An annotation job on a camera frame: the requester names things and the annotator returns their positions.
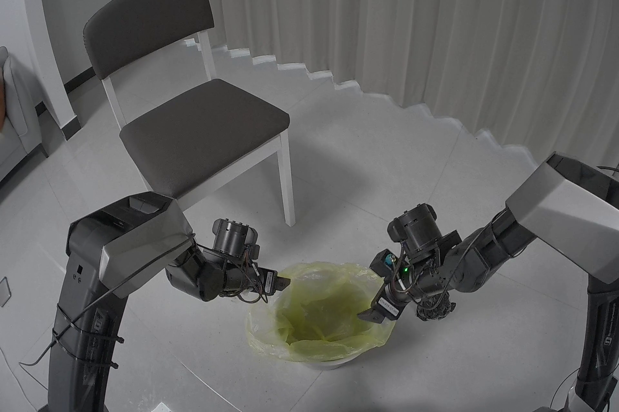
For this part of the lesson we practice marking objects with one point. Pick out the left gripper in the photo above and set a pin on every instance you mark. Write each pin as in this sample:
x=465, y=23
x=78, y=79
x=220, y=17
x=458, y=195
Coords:
x=251, y=280

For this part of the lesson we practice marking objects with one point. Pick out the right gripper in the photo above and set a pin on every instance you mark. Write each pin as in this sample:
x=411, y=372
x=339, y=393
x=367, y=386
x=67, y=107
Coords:
x=397, y=291

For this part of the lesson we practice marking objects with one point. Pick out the yellow-green plastic bag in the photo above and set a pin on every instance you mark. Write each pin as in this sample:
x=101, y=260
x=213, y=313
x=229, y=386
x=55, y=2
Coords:
x=309, y=299

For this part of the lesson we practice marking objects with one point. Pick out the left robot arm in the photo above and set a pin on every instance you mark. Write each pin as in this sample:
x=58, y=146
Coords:
x=130, y=241

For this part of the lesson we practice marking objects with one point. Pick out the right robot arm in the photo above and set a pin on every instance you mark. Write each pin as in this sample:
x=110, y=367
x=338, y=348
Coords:
x=551, y=207

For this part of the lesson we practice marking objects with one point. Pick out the white trash bin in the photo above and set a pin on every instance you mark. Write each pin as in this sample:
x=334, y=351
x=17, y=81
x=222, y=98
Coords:
x=329, y=362

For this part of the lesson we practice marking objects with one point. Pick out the crumpled black plastic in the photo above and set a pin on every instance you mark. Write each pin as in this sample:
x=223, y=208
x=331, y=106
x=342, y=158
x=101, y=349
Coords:
x=437, y=307

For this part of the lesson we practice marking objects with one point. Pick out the grey white-legged chair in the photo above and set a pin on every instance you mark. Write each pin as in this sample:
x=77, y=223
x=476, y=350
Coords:
x=193, y=134

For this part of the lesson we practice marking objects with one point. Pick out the white curtain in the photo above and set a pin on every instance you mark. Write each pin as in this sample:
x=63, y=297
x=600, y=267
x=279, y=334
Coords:
x=387, y=4

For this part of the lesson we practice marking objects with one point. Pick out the grey sofa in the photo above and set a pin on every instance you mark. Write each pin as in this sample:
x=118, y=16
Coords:
x=17, y=120

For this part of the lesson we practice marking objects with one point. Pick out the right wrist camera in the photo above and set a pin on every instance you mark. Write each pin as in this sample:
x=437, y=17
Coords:
x=385, y=262

